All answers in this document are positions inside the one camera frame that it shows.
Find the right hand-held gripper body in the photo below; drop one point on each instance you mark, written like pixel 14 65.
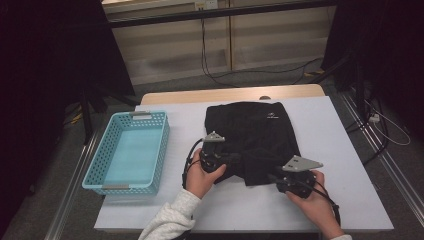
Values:
pixel 296 183

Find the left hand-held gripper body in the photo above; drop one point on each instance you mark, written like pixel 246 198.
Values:
pixel 211 156

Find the black shorts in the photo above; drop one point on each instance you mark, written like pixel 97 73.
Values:
pixel 253 133

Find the light blue plastic basket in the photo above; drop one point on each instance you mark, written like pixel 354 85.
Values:
pixel 130 153

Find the person's left hand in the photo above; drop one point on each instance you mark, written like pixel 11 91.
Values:
pixel 200 180

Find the person's right hand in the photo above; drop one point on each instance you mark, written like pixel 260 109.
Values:
pixel 318 206

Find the wooden table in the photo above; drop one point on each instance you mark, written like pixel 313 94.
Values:
pixel 200 95

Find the grey table grommet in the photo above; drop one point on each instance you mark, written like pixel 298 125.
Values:
pixel 265 97

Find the white power plug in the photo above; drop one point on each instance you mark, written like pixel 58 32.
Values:
pixel 374 118

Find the black tripod stand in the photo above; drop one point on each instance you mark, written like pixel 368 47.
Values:
pixel 359 90
pixel 87 113

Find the black horizontal bar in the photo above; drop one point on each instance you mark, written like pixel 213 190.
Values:
pixel 216 13

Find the black curtain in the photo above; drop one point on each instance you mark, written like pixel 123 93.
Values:
pixel 383 40
pixel 40 66

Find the metal floor rail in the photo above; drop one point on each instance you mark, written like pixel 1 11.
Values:
pixel 393 170
pixel 87 153

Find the white wall socket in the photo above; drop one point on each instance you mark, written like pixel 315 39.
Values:
pixel 206 4

